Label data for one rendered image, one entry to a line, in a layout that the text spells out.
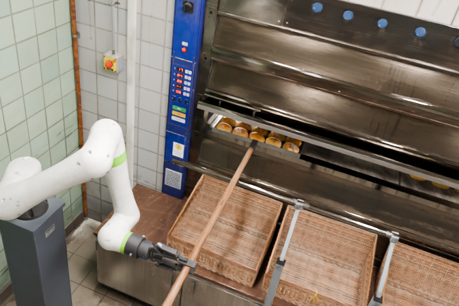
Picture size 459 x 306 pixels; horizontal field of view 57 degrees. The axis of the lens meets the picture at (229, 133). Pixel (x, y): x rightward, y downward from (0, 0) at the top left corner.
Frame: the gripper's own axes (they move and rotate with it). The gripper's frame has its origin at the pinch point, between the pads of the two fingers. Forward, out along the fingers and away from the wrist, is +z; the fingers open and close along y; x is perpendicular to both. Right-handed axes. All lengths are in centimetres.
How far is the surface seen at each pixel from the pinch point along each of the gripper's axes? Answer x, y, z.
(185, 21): -98, -62, -50
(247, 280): -49, 57, 21
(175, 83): -98, -24, -52
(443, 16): -98, -94, 71
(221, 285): -45, 63, 8
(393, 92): -96, -54, 63
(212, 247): -67, 61, -6
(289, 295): -49, 56, 45
